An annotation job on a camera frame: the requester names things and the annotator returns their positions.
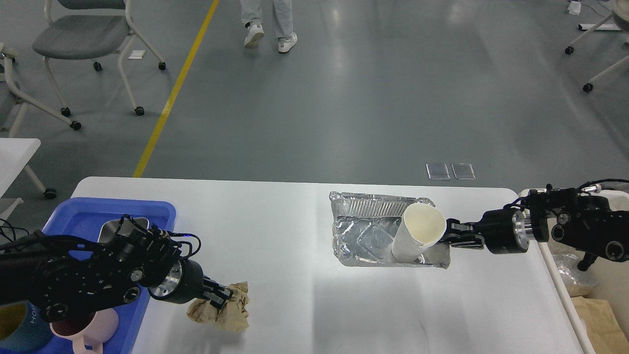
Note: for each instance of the brown paper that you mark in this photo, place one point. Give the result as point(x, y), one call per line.
point(604, 332)
point(232, 317)

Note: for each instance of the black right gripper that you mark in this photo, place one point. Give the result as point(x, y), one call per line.
point(502, 232)

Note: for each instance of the clear floor plate right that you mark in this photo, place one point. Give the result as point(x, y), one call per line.
point(463, 171)

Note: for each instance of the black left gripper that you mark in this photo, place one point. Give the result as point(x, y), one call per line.
point(186, 281)

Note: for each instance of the blue plastic tray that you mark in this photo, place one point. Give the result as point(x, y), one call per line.
point(85, 217)

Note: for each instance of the pink mug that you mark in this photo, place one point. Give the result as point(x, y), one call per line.
point(88, 333)

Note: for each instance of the aluminium foil container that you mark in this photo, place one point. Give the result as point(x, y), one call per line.
point(364, 227)

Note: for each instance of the brown paper in bin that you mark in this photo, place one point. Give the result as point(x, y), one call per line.
point(604, 332)

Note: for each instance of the white plastic bin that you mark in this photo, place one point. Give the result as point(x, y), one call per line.
point(613, 277)

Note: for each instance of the stainless steel rectangular tray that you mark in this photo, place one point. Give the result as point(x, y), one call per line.
point(110, 228)

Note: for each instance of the grey office chair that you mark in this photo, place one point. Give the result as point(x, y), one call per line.
point(91, 36)

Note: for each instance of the white paper cup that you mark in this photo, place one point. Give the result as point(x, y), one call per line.
point(421, 227)

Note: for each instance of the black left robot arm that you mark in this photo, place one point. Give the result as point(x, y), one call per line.
point(67, 276)

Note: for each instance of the white side table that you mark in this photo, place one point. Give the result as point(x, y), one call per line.
point(17, 178)

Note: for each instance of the clear floor plate left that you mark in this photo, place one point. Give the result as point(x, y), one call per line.
point(438, 171)

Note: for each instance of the blue yellow mug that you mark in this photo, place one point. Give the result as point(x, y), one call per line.
point(22, 330)

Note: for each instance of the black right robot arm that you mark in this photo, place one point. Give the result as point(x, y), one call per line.
point(577, 217)

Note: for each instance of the clear floor plate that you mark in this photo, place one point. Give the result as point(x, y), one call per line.
point(463, 171)
point(438, 171)

